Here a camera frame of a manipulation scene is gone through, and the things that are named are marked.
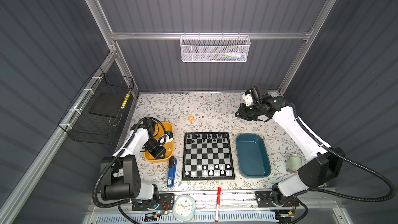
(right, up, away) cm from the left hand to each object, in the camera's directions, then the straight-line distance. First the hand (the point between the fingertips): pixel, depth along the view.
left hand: (158, 154), depth 84 cm
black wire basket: (-27, +22, -12) cm, 37 cm away
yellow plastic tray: (+2, +15, -4) cm, 15 cm away
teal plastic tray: (+53, -3, +3) cm, 54 cm away
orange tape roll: (+17, +18, +21) cm, 32 cm away
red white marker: (+33, -16, -7) cm, 37 cm away
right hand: (+42, +22, -5) cm, 48 cm away
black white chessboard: (+27, -2, +2) cm, 27 cm away
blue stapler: (+8, -8, -3) cm, 12 cm away
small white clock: (+16, -19, -15) cm, 29 cm away
